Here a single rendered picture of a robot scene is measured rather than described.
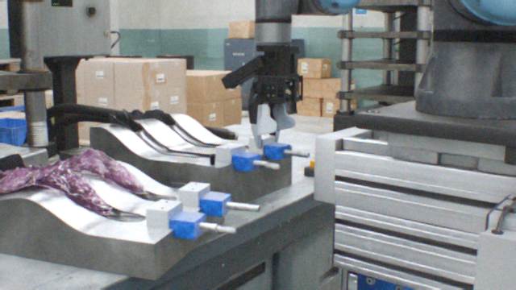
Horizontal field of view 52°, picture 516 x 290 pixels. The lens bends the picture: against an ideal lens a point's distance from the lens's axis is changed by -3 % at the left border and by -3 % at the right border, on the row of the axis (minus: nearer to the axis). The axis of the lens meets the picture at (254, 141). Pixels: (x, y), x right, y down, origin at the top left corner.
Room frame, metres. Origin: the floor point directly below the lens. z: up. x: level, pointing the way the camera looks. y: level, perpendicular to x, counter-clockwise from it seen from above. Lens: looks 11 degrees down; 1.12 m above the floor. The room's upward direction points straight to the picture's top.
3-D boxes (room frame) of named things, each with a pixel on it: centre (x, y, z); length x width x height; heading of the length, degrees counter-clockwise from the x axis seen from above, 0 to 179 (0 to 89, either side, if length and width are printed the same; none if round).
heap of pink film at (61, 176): (0.90, 0.33, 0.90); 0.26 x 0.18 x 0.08; 72
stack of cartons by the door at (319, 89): (7.93, -1.05, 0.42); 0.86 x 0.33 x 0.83; 54
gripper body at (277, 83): (1.12, -0.04, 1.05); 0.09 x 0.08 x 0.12; 55
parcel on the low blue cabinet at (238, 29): (8.67, 0.16, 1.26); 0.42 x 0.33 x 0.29; 54
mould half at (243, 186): (1.23, 0.19, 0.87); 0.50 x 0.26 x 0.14; 55
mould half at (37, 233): (0.89, 0.33, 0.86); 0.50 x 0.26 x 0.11; 72
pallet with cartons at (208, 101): (6.30, 0.86, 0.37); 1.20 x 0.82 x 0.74; 62
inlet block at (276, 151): (1.11, -0.06, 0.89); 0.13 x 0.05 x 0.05; 55
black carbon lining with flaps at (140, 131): (1.21, 0.19, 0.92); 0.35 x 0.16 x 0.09; 55
